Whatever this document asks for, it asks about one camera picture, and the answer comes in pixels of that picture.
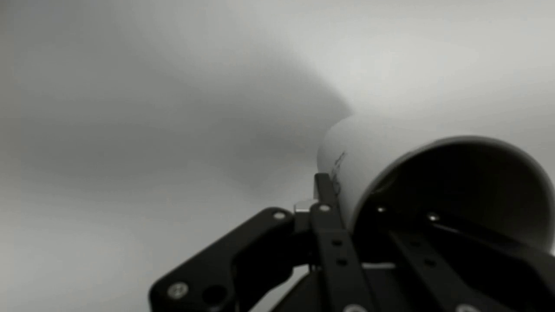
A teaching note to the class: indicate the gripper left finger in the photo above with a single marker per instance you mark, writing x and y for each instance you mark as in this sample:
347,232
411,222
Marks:
243,255

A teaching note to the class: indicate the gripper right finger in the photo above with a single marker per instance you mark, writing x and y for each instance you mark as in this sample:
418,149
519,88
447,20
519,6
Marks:
455,268

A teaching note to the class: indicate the white cup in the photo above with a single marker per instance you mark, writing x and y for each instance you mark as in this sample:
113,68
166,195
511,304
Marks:
373,160

